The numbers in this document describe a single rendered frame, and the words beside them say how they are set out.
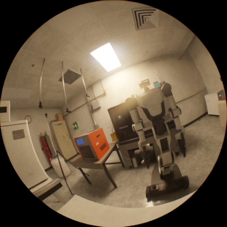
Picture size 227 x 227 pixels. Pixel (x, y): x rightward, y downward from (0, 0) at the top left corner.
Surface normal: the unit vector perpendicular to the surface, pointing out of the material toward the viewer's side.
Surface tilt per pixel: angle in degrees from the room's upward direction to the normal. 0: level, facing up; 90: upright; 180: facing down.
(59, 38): 180
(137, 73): 90
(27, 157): 90
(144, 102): 90
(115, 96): 90
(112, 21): 180
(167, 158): 66
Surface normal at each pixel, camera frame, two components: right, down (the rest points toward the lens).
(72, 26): 0.33, 0.94
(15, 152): 0.89, -0.33
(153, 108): -0.38, 0.07
